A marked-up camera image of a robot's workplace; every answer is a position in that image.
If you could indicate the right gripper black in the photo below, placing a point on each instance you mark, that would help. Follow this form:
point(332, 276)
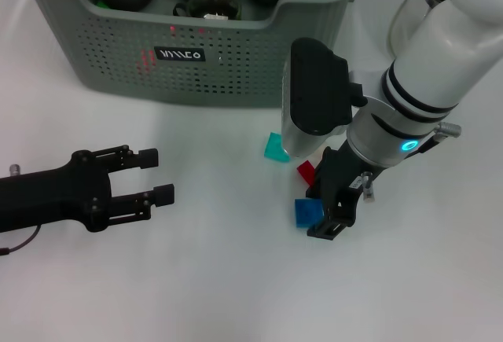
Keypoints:
point(342, 177)

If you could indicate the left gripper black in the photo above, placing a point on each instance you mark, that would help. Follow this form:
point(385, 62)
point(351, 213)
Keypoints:
point(59, 196)

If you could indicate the blue square toy brick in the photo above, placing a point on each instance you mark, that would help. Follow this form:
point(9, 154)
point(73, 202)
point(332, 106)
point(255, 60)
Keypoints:
point(306, 212)

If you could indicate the dark red long toy brick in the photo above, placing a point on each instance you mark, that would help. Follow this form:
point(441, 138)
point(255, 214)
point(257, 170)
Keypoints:
point(305, 171)

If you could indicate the green toy brick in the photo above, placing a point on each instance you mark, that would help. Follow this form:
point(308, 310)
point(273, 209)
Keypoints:
point(101, 4)

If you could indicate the grey perforated storage basket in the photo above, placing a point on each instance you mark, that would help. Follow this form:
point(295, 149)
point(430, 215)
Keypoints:
point(236, 74)

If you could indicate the teal square toy brick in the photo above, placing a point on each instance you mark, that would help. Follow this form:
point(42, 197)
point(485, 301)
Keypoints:
point(273, 147)

